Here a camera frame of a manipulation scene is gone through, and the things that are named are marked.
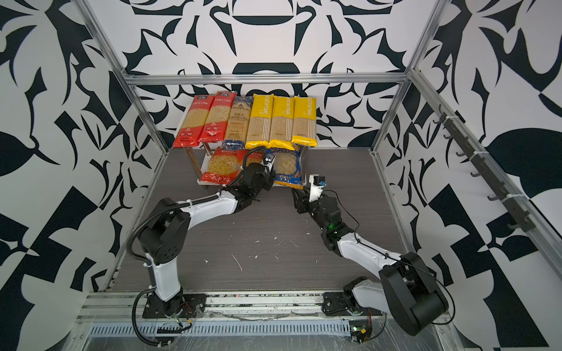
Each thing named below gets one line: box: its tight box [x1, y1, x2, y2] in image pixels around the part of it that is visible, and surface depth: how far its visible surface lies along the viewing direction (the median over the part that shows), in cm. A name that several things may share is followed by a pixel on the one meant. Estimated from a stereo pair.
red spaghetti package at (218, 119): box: [198, 91, 238, 143], surface depth 81 cm
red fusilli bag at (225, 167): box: [200, 146, 247, 186], surface depth 101 cm
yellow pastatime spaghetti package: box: [245, 93, 274, 150], surface depth 81 cm
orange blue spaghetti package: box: [221, 95, 254, 151], surface depth 79 cm
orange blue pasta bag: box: [266, 147, 304, 190], surface depth 101 cm
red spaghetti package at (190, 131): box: [172, 95, 215, 149], surface depth 79 cm
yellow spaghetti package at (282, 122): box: [267, 95, 295, 151], surface depth 79 cm
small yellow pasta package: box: [291, 96, 319, 147], surface depth 79 cm
